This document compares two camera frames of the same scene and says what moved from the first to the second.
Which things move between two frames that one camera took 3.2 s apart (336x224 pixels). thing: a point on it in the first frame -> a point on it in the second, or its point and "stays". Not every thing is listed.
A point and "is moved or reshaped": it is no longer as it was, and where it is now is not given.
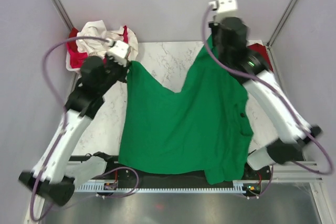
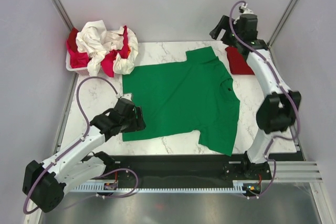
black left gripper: (123, 70) -> (138, 124)
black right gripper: (215, 27) -> (223, 24)
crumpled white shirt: (97, 29) stays
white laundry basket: (68, 63) stays
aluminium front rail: (292, 172) stays
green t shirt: (201, 129) is moved or reshaped
